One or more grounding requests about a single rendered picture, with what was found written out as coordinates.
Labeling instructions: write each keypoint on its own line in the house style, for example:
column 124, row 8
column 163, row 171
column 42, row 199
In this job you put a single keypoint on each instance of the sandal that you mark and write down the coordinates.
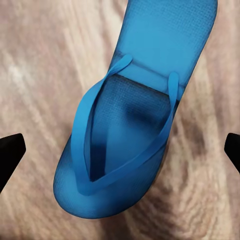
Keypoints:
column 121, row 127

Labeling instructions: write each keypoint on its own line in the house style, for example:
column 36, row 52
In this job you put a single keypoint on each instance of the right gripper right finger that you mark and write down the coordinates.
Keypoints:
column 232, row 149

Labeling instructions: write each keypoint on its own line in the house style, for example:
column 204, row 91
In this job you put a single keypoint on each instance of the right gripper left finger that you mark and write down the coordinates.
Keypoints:
column 12, row 149

